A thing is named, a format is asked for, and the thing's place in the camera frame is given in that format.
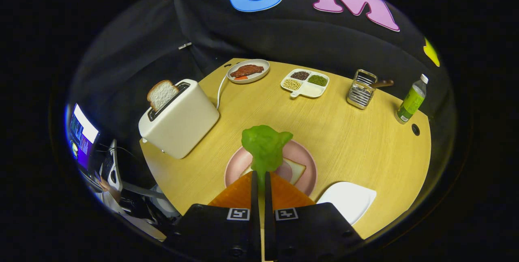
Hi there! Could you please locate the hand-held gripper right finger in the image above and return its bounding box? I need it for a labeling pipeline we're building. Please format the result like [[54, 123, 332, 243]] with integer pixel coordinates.
[[264, 172, 364, 262]]

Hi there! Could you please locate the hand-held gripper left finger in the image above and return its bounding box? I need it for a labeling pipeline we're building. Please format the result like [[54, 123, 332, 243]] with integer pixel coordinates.
[[164, 171, 262, 262]]

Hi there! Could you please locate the green lettuce leaf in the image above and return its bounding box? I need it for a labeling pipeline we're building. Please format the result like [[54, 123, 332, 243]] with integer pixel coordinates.
[[242, 125, 294, 189]]

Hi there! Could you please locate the toasted bread slice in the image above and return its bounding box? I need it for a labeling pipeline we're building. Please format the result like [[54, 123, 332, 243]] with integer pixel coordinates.
[[147, 80, 179, 112]]

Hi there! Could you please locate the pink ham slice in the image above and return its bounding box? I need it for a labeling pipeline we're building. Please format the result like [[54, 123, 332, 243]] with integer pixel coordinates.
[[276, 161, 294, 182]]

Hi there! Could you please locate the white bread slice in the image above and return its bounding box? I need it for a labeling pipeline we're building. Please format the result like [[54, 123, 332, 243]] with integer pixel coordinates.
[[241, 157, 307, 185]]

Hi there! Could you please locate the pink round plate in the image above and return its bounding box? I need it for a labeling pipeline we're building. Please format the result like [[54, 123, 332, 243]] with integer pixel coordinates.
[[224, 140, 317, 197]]

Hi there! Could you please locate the white square plate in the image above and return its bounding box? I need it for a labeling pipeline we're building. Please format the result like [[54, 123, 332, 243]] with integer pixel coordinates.
[[316, 181, 377, 226]]

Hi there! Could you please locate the white toaster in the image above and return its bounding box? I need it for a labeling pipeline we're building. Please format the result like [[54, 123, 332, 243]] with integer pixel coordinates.
[[138, 79, 220, 159]]

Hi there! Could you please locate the white divided tray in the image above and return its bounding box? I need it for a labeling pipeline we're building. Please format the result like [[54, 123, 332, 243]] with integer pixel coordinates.
[[281, 69, 330, 99]]

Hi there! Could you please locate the brown meat steak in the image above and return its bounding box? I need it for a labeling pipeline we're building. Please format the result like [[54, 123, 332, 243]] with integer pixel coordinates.
[[230, 64, 264, 78]]

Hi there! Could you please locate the beige round plate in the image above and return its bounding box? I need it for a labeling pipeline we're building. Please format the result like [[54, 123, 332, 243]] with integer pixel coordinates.
[[227, 59, 270, 84]]

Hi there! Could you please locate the black backdrop cloth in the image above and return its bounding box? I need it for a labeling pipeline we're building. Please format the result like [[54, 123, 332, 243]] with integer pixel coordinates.
[[67, 0, 455, 181]]

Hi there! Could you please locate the green drink bottle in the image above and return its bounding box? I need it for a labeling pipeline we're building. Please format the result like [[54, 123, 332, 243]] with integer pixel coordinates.
[[395, 74, 429, 125]]

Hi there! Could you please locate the computer monitor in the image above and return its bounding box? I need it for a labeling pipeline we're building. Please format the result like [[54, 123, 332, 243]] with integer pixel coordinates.
[[67, 104, 100, 169]]

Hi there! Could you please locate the white toaster cable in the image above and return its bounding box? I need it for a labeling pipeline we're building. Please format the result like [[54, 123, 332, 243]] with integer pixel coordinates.
[[216, 73, 230, 110]]

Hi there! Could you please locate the metal wire basket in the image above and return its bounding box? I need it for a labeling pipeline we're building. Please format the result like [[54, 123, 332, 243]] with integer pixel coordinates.
[[347, 69, 395, 110]]

